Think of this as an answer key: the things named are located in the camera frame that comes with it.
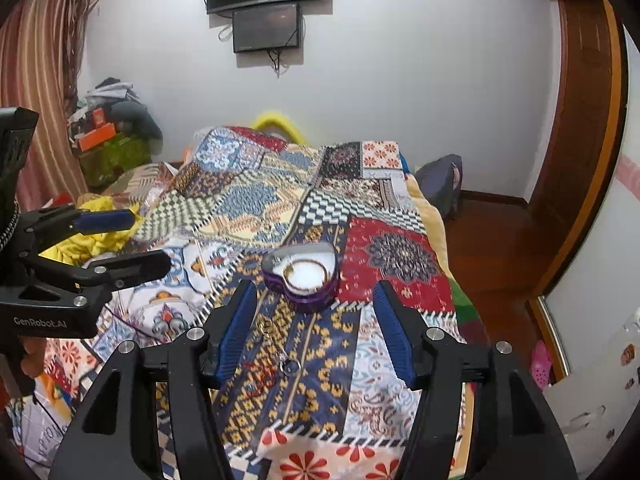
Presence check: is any orange box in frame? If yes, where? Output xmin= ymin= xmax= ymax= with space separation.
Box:
xmin=77 ymin=122 xmax=116 ymax=152

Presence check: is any colourful patchwork bedspread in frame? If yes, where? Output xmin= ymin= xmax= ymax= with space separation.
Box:
xmin=8 ymin=127 xmax=473 ymax=479

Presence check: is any brown wooden door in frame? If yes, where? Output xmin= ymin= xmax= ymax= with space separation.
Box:
xmin=530 ymin=0 xmax=628 ymax=296

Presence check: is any silver pendant necklace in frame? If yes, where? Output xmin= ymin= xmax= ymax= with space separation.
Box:
xmin=254 ymin=303 xmax=304 ymax=378

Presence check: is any purple heart-shaped tin box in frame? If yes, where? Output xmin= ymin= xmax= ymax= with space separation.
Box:
xmin=262 ymin=242 xmax=340 ymax=313

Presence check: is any braided orange bracelet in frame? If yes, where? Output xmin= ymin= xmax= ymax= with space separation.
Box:
xmin=282 ymin=258 xmax=331 ymax=294

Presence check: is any yellow blanket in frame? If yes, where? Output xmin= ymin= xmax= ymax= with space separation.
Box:
xmin=40 ymin=194 xmax=142 ymax=266

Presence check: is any person's hand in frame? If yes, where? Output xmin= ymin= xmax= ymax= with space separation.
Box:
xmin=21 ymin=337 xmax=47 ymax=378

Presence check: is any small black wall monitor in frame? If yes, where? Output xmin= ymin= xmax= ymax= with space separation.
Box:
xmin=232 ymin=3 xmax=302 ymax=53

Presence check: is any white wardrobe with pink hearts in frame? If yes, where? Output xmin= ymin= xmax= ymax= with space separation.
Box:
xmin=544 ymin=41 xmax=639 ymax=479

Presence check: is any striped red curtain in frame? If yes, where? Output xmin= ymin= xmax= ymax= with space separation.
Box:
xmin=1 ymin=0 xmax=91 ymax=211

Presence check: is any pile of clothes and boxes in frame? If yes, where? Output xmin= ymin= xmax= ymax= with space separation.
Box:
xmin=66 ymin=77 xmax=164 ymax=191

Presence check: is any dark blue backpack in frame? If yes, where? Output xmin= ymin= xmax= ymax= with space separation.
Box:
xmin=414 ymin=154 xmax=463 ymax=219

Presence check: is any yellow plastic hoop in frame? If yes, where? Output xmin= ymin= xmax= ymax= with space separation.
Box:
xmin=250 ymin=110 xmax=308 ymax=145

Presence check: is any pink croc shoe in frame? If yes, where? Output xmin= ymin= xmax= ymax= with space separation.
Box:
xmin=529 ymin=340 xmax=553 ymax=390

